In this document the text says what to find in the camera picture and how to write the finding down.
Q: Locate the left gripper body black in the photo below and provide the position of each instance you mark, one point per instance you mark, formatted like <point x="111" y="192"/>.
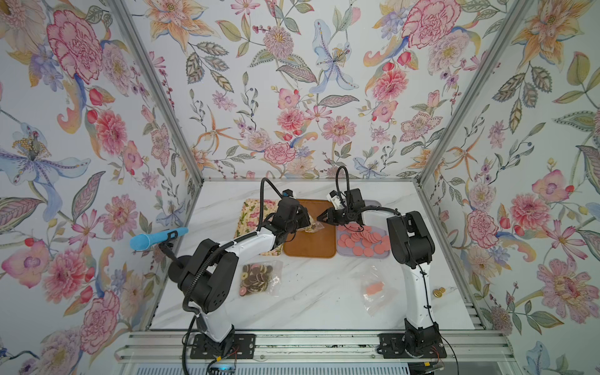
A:
<point x="298" y="220"/>

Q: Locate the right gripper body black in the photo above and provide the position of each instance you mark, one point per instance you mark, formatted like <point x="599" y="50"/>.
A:
<point x="339" y="217"/>

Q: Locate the bag of pink cookies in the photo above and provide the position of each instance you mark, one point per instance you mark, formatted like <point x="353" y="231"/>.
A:
<point x="374" y="291"/>

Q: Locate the bag of cream cookies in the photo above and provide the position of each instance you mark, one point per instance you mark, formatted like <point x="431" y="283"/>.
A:
<point x="314" y="226"/>

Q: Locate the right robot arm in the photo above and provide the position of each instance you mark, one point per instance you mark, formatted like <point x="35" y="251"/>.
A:
<point x="412" y="247"/>

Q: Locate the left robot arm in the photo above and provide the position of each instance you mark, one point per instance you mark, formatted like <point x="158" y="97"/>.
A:
<point x="205" y="278"/>

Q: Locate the pile of pink cookies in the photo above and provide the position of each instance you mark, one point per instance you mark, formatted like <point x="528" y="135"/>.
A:
<point x="364" y="239"/>

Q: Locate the bag of brown cookies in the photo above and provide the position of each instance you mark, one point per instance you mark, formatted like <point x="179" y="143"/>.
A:
<point x="261" y="277"/>

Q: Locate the lilac plastic tray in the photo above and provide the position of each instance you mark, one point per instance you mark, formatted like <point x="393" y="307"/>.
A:
<point x="365" y="243"/>

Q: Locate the floral pattern tray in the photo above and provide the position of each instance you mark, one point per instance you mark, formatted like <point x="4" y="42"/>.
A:
<point x="249" y="218"/>

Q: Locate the brown wooden tray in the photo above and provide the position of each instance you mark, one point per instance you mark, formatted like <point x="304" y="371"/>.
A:
<point x="320" y="244"/>

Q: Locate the small brass knob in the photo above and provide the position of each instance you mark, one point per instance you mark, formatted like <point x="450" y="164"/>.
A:
<point x="439" y="292"/>

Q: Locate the black microphone stand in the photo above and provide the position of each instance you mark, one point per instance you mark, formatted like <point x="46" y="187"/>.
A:
<point x="171" y="255"/>

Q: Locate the blue microphone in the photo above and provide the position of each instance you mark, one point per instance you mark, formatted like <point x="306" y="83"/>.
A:
<point x="143" y="242"/>

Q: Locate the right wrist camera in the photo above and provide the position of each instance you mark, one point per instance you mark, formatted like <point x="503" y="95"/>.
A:
<point x="334" y="198"/>

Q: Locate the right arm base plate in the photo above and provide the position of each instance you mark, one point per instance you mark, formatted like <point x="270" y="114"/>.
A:
<point x="396" y="346"/>

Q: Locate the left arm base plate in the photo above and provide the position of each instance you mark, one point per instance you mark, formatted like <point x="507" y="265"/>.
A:
<point x="236" y="346"/>

